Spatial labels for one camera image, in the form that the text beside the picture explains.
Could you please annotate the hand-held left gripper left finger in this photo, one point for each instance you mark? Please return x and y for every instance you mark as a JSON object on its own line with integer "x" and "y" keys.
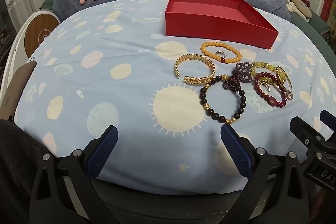
{"x": 103, "y": 150}

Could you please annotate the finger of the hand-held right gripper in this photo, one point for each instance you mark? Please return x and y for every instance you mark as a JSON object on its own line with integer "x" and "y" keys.
{"x": 328, "y": 120}
{"x": 305, "y": 132}

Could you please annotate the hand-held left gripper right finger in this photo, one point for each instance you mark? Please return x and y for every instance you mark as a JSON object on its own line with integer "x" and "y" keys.
{"x": 236, "y": 150}

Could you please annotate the small gold earring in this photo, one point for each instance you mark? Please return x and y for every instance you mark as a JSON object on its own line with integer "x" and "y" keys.
{"x": 261, "y": 86}

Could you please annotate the small hoop earring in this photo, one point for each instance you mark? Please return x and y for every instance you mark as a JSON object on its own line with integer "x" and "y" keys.
{"x": 219, "y": 53}

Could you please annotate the red cardboard box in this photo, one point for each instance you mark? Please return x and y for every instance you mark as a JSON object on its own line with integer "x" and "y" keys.
{"x": 210, "y": 22}

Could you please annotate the light blue printed sheet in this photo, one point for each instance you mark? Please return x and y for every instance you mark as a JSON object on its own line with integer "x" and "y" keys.
{"x": 105, "y": 82}

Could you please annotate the flowering plant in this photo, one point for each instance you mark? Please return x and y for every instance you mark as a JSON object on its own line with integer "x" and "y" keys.
{"x": 330, "y": 39}

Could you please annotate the beige plush toy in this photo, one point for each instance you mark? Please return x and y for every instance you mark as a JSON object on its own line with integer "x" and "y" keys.
{"x": 298, "y": 2}

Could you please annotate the white device with wooden disc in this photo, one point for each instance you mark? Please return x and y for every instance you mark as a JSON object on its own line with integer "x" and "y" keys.
{"x": 39, "y": 32}

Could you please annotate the teal bed frame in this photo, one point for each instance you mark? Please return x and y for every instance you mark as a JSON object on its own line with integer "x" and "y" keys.
{"x": 315, "y": 22}

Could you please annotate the red wall banner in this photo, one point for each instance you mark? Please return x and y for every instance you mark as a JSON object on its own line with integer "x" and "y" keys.
{"x": 329, "y": 1}

